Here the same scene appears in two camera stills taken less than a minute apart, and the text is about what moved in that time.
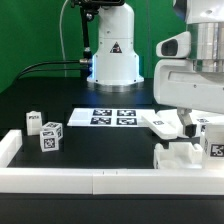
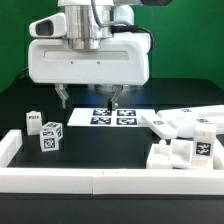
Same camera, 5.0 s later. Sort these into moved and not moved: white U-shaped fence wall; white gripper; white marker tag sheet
Moved: white gripper
Not moved: white U-shaped fence wall; white marker tag sheet
